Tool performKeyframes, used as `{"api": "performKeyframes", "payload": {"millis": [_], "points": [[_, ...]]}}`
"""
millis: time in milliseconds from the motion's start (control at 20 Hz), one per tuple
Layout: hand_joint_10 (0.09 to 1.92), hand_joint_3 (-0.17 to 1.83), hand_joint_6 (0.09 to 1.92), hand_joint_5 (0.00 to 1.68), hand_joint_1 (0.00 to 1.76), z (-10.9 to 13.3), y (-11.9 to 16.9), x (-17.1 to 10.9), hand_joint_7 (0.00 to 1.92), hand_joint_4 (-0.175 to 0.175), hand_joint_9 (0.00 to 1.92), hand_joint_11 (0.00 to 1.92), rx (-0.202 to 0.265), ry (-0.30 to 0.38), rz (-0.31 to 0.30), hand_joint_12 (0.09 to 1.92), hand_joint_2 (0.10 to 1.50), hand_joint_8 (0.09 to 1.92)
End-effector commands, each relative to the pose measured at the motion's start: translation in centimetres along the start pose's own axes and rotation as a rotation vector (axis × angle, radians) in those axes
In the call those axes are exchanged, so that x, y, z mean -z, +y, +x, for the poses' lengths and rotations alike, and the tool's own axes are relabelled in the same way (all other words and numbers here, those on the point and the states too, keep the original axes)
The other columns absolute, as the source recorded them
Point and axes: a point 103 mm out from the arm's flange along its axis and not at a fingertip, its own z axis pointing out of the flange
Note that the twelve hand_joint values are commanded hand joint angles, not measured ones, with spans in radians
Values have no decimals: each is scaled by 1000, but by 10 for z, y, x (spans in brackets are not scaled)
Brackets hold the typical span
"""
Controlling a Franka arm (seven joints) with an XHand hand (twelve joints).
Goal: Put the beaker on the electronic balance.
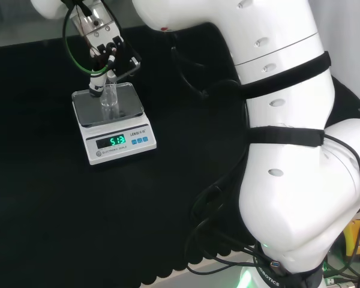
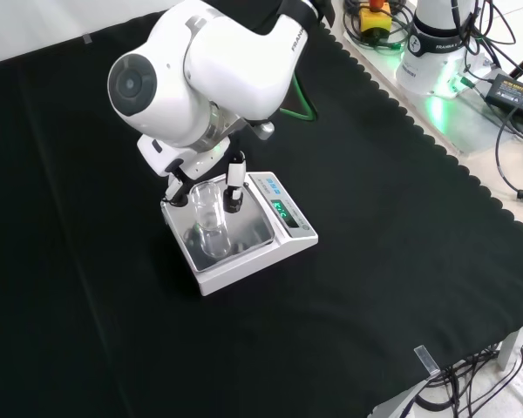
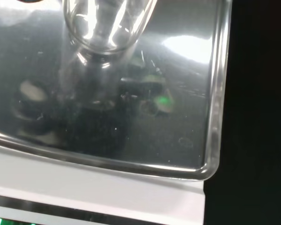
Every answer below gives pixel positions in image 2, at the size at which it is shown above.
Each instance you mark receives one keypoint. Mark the yellow stop button box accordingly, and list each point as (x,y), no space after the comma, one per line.
(375,19)

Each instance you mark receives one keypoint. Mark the white electronic balance steel pan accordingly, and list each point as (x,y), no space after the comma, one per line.
(283,244)

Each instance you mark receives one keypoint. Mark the black power adapter brick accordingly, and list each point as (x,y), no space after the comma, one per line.
(514,93)

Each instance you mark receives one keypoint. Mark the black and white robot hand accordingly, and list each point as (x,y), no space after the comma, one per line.
(187,163)

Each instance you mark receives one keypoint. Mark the clear glass beaker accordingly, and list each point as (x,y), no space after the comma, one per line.
(211,226)

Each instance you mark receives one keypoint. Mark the black scalloped bench cloth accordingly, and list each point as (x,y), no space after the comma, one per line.
(113,305)

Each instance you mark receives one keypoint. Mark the white table leg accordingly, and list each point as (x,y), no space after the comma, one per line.
(507,348)

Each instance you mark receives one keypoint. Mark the grey metal table frame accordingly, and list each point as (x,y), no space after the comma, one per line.
(396,400)

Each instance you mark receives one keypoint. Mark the grey metal base plate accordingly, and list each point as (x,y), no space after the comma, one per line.
(470,126)

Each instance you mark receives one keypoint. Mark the clear tape strip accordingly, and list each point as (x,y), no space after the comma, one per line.
(427,360)

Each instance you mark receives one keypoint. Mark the grey tape strip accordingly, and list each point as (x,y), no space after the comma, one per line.
(87,38)

